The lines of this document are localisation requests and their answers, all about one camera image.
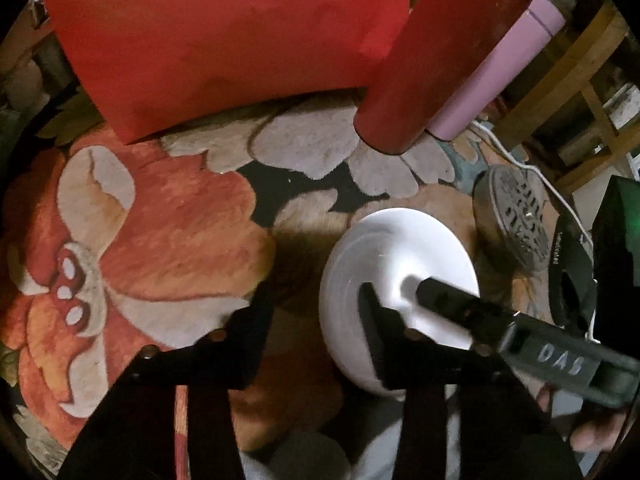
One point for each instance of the pink tumbler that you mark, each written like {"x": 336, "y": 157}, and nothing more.
{"x": 490, "y": 75}

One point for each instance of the person's right hand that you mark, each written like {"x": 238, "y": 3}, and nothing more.
{"x": 595, "y": 430}

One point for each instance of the red cushion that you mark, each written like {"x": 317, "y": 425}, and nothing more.
{"x": 200, "y": 35}

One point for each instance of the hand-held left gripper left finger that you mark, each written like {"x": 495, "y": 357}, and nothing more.
{"x": 240, "y": 345}

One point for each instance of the black slipper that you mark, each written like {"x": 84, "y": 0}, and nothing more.
{"x": 570, "y": 265}

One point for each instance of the wooden chair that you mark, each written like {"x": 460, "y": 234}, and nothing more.
{"x": 600, "y": 35}

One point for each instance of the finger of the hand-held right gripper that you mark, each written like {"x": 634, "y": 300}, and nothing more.
{"x": 460, "y": 307}

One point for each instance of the round perforated metal lid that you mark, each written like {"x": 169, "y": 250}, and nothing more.
{"x": 520, "y": 215}

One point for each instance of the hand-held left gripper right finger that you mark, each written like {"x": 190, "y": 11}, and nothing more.
{"x": 375, "y": 335}

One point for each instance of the red cylinder can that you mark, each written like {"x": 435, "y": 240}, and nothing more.
{"x": 440, "y": 60}

